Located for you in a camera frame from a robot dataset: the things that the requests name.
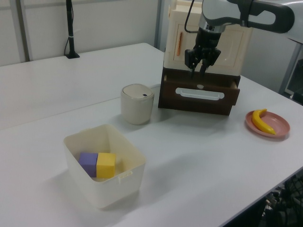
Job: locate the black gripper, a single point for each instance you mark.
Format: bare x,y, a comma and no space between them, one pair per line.
207,42

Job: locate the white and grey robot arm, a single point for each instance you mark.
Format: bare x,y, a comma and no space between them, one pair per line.
260,9

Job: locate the dark brown drawer case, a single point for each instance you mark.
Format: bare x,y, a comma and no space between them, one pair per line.
175,71

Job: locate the cream plastic cabinet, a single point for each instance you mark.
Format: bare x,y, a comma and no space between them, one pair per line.
232,47

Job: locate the beige lidded trash can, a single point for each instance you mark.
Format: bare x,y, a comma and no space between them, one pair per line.
136,106

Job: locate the yellow banana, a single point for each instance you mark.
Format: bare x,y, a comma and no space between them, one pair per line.
256,121

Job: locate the pink plate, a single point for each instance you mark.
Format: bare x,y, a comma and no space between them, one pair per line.
277,125

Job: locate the yellow cube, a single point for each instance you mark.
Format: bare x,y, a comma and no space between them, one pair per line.
105,165

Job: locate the black pole stand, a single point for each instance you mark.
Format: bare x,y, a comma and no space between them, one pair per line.
70,28

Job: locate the purple cube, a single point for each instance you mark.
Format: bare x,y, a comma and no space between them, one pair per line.
88,163

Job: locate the white plastic storage bin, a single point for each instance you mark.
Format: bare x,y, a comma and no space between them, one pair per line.
106,189

